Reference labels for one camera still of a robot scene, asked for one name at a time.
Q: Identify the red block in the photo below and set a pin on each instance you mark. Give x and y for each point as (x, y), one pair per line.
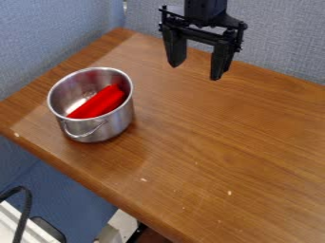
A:
(104, 102)

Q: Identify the white furniture edge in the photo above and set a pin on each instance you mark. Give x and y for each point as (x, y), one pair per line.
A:
(33, 233)

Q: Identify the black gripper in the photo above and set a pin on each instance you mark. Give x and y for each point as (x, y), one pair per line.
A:
(202, 21)

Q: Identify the metal pot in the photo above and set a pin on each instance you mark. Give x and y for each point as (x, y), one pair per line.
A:
(73, 90)

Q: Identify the white table leg bracket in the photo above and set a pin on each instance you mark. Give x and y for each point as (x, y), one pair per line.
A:
(119, 229)

